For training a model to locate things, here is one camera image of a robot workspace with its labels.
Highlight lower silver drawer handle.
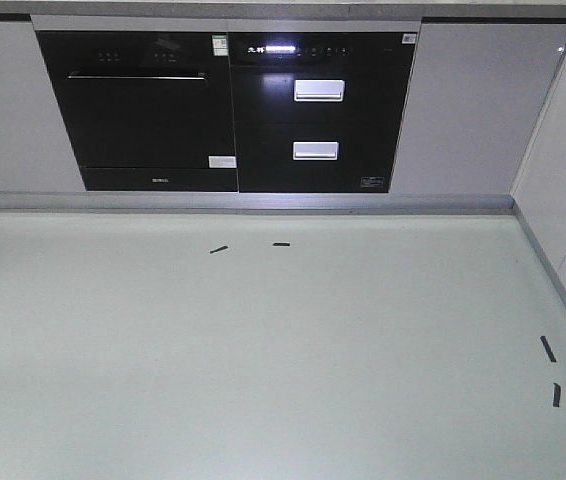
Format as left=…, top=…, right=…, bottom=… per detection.
left=292, top=141, right=339, bottom=161

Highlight black tape strip upper right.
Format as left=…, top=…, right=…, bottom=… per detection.
left=540, top=335, right=557, bottom=363

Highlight black disinfection cabinet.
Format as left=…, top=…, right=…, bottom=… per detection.
left=229, top=31, right=418, bottom=194

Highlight black tape strip lower right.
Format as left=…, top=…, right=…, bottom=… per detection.
left=552, top=382, right=562, bottom=408

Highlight grey cabinet door right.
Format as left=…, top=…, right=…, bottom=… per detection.
left=390, top=22, right=566, bottom=196

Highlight grey cabinet door left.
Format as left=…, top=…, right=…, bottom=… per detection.
left=0, top=22, right=84, bottom=193

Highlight grey cabinet door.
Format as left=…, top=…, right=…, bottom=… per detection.
left=390, top=22, right=566, bottom=196
left=0, top=22, right=84, bottom=193

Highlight black tape strip left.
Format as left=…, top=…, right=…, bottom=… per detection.
left=209, top=245, right=229, bottom=254

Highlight silver drawer handle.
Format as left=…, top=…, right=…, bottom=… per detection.
left=292, top=141, right=339, bottom=161
left=293, top=79, right=346, bottom=103

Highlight upper silver drawer handle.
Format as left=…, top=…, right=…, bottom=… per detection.
left=293, top=79, right=346, bottom=103

